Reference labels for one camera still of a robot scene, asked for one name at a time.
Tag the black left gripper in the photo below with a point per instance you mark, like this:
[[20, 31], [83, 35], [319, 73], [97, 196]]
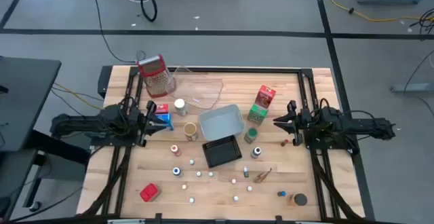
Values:
[[144, 124]]

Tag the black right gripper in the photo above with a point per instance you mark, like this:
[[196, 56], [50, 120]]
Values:
[[300, 124]]

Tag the small blue cereal box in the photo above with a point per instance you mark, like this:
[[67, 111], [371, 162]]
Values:
[[169, 124]]

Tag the small red cereal box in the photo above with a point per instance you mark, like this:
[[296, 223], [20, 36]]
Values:
[[162, 108]]

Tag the small red-cap bottle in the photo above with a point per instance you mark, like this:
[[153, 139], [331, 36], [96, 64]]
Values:
[[284, 143]]

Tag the white-lid spice jar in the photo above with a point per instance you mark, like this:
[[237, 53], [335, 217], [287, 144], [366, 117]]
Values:
[[180, 106]]

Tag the small green cereal box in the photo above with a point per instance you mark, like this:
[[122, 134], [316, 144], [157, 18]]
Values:
[[257, 114]]

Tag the gold can with tan lid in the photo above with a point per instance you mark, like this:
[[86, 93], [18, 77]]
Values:
[[190, 129]]

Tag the red Froot Loops box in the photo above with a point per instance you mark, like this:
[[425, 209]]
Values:
[[265, 96]]

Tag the green-lid spice jar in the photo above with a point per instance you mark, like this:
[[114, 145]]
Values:
[[251, 134]]

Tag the black food colouring bottle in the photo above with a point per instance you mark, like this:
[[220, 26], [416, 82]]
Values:
[[256, 151]]

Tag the blue food colouring bottle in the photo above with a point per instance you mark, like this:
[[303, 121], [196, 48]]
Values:
[[176, 171]]

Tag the taco seasoning jar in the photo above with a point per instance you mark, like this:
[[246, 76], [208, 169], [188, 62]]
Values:
[[261, 177]]

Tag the grey plastic bin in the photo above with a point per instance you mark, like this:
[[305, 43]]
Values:
[[222, 124]]

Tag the small green dropper bottle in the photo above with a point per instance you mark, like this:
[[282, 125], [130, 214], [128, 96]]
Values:
[[245, 173]]

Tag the black plastic basket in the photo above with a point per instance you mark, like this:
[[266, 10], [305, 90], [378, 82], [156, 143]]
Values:
[[222, 152]]

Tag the small blue-cap bottle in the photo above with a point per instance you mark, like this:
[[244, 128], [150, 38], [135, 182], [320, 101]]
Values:
[[282, 193]]

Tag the black-lid orange spice jar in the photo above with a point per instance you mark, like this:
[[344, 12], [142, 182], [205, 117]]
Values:
[[300, 199]]

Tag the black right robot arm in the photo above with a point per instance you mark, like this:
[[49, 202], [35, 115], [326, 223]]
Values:
[[356, 125]]

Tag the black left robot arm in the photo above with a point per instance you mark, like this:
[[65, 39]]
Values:
[[84, 122]]

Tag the red metal box grater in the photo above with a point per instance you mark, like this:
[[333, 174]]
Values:
[[154, 69]]

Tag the clear plastic bin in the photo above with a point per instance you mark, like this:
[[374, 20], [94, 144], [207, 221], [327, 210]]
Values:
[[207, 91]]

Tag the red toy block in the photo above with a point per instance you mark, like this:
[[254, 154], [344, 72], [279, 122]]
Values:
[[149, 192]]

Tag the black desk support beam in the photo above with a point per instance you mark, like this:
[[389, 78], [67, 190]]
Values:
[[61, 147]]

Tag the grey table foot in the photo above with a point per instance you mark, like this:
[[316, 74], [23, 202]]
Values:
[[413, 88]]

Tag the black desk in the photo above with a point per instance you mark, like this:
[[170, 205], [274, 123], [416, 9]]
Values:
[[27, 98]]

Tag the black aluminium table frame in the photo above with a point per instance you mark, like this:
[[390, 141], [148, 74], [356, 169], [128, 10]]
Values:
[[254, 70]]

